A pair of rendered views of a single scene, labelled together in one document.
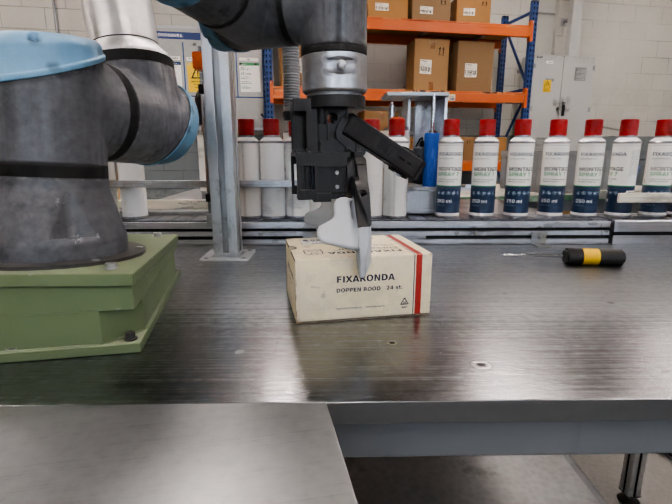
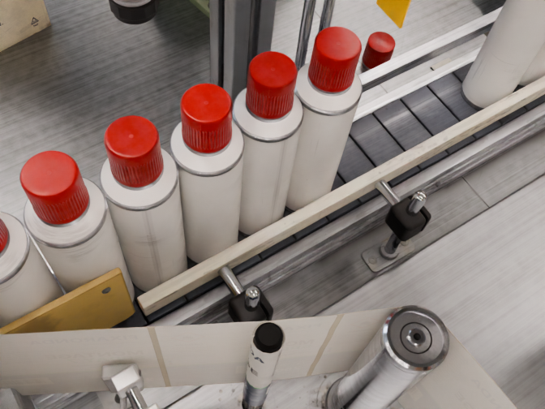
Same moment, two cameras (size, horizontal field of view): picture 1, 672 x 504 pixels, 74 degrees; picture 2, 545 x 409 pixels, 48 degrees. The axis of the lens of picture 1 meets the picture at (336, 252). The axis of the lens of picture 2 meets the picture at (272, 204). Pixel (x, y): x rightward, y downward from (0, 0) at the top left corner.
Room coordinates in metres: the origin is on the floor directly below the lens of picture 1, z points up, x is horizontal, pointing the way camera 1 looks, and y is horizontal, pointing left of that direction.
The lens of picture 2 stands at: (1.18, -0.03, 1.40)
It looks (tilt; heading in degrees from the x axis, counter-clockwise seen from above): 61 degrees down; 140
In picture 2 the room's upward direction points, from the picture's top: 9 degrees clockwise
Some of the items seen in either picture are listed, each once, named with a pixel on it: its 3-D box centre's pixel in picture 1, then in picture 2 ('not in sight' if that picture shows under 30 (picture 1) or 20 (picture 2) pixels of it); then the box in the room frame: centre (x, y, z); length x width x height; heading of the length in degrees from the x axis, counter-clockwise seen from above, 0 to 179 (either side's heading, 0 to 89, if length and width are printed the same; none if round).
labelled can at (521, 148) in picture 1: (519, 169); not in sight; (0.97, -0.39, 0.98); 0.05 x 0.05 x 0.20
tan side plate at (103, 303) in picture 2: not in sight; (68, 327); (1.00, -0.06, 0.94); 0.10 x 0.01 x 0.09; 91
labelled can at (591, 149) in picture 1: (588, 169); not in sight; (0.98, -0.54, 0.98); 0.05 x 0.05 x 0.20
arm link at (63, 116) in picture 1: (50, 100); not in sight; (0.51, 0.31, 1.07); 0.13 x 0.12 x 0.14; 162
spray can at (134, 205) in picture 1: (130, 169); (523, 25); (0.96, 0.43, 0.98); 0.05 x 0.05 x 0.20
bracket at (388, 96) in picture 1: (413, 96); not in sight; (1.07, -0.17, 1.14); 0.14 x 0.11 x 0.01; 91
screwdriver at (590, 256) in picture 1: (561, 256); not in sight; (0.75, -0.39, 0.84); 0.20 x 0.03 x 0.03; 83
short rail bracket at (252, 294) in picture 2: not in sight; (240, 300); (1.03, 0.08, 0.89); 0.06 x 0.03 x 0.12; 1
